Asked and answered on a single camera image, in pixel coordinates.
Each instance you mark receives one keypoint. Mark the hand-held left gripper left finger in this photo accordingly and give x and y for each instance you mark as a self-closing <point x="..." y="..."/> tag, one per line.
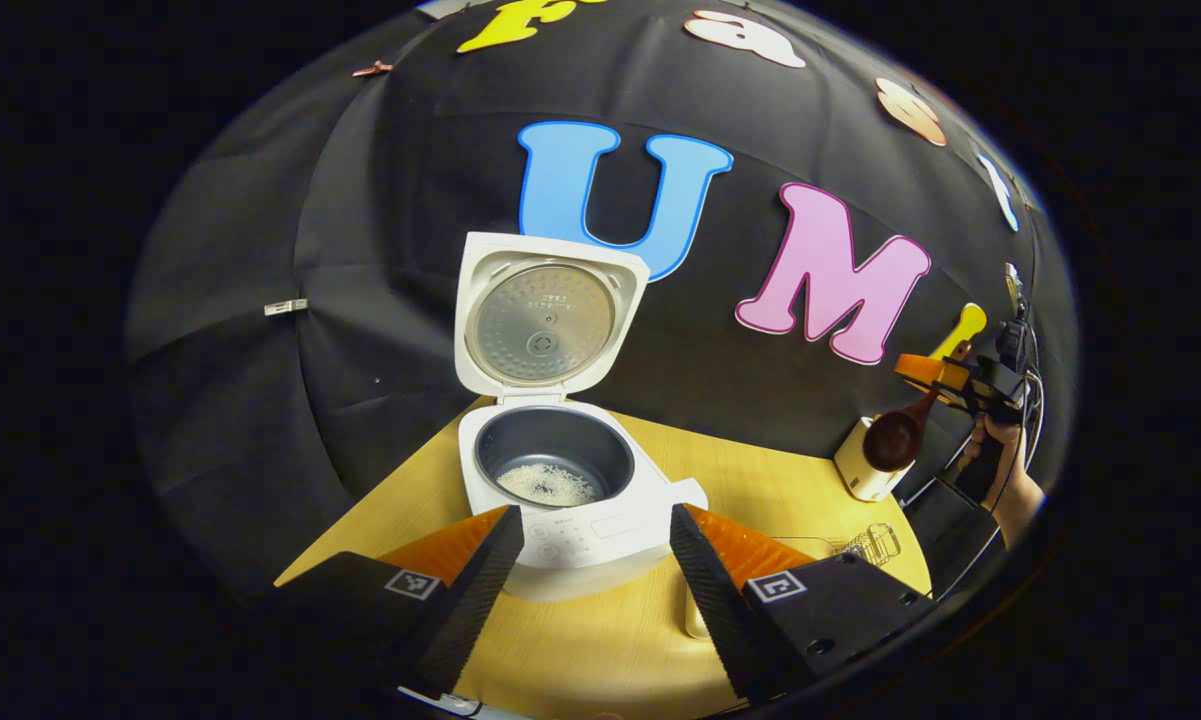
<point x="480" y="590"/>

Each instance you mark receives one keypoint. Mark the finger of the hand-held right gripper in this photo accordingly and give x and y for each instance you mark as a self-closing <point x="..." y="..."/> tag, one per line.
<point x="935" y="372"/>

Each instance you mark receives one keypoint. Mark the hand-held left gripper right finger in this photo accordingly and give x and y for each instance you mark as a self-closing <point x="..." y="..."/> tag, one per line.
<point x="705" y="590"/>

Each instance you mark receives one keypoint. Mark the brown wooden spoon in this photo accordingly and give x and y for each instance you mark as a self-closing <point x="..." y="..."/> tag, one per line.
<point x="892" y="442"/>

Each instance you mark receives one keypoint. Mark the clear plastic rice box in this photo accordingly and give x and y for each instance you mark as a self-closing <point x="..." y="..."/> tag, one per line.
<point x="805" y="545"/>

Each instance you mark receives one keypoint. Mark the white rice cooker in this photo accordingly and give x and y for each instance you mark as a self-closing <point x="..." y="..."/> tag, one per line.
<point x="600" y="530"/>

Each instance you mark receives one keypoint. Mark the white rice grains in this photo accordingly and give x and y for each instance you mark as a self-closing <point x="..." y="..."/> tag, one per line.
<point x="548" y="485"/>

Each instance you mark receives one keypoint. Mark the white toaster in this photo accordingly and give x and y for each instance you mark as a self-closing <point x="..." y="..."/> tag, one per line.
<point x="865" y="482"/>

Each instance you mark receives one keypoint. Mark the white cloth clip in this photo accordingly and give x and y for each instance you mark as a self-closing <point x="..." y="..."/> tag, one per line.
<point x="285" y="307"/>

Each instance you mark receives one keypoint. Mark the black backdrop cloth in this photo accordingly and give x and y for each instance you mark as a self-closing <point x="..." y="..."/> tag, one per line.
<point x="260" y="300"/>

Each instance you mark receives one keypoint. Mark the copper cloth clip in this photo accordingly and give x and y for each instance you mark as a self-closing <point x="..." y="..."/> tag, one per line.
<point x="372" y="69"/>

